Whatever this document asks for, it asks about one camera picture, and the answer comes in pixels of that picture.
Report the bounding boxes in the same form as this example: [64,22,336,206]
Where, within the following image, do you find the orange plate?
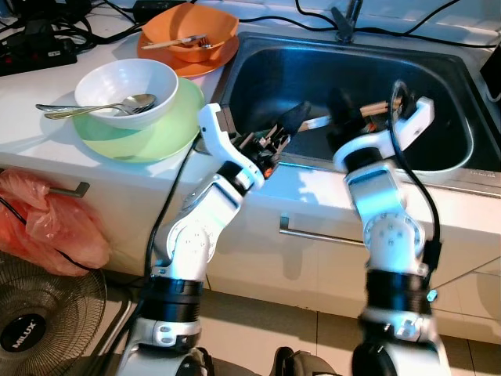
[137,31,240,79]

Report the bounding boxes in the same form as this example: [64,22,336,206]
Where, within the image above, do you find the white kitchen cabinet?
[0,149,501,345]

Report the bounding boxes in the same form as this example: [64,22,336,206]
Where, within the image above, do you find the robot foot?
[184,347,214,376]
[272,349,337,376]

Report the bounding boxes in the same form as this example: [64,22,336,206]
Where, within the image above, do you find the green plate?
[72,77,206,164]

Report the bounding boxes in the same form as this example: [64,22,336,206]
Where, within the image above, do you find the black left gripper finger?
[274,100,312,138]

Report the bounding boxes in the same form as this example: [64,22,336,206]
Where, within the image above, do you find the orange bowl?
[141,2,240,63]

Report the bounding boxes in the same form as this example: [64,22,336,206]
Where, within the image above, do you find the golden metal spoon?
[45,100,138,120]

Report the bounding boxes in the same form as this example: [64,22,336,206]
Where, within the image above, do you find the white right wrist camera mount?
[333,96,436,172]

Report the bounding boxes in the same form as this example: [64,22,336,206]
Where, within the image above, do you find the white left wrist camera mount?
[197,103,267,189]

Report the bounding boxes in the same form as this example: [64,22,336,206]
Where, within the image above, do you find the black power cable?
[235,12,501,52]

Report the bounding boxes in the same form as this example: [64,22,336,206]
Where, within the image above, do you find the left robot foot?
[184,347,214,376]

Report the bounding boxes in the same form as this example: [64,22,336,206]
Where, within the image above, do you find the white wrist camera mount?
[197,103,267,189]
[333,96,436,172]

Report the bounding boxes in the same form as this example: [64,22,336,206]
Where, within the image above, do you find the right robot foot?
[272,349,337,376]

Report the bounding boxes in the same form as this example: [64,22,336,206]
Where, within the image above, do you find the metal drawer handle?
[47,182,91,198]
[279,215,369,248]

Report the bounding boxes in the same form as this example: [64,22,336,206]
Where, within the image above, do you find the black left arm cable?
[82,137,200,376]

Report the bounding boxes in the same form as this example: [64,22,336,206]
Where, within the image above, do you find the white bowl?
[74,59,179,130]

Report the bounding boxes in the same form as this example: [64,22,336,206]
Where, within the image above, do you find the metal faucet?
[333,0,365,44]

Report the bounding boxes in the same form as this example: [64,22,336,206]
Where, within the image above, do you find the stainless steel sink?
[211,31,501,197]

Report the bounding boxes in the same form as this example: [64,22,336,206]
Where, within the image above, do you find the silver metal spoon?
[35,94,157,112]

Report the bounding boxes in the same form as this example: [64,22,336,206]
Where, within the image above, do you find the red plastic bag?
[0,168,110,275]

